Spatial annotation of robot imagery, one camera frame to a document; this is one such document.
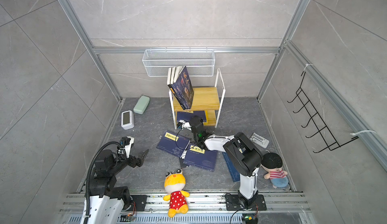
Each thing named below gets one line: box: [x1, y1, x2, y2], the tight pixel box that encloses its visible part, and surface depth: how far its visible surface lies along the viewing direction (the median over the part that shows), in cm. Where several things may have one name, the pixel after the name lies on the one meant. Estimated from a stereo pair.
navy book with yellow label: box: [156, 131, 191, 158], surface depth 95 cm
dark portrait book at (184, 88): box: [175, 65, 195, 109], surface depth 82 cm
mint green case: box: [133, 94, 151, 115], surface depth 115 cm
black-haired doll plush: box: [260, 152, 289, 189], surface depth 79 cm
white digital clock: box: [120, 109, 135, 131], surface depth 103 cm
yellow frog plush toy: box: [163, 168, 190, 218], surface depth 74 cm
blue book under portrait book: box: [222, 151, 241, 183], surface depth 86 cm
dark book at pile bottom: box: [178, 157, 189, 168], surface depth 87 cm
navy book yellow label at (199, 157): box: [182, 143, 218, 173], surface depth 88 cm
